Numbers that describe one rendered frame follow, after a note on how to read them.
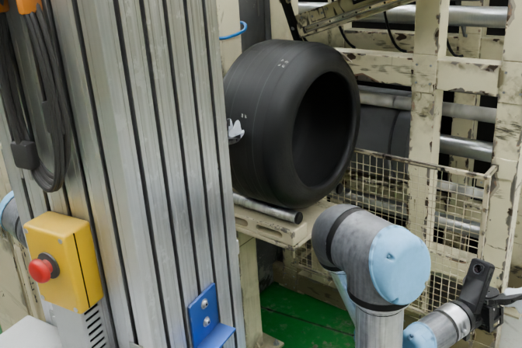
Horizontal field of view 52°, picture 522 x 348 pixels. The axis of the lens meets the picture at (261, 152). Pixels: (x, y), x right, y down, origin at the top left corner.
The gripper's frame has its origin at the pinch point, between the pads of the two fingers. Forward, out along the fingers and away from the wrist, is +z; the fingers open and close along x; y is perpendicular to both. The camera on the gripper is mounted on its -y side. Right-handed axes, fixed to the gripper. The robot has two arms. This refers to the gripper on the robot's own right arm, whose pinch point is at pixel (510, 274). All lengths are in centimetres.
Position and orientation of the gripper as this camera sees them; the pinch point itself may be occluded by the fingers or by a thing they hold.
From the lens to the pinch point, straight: 140.3
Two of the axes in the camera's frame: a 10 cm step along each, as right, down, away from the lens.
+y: 1.4, 9.6, 2.6
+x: 5.6, 1.4, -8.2
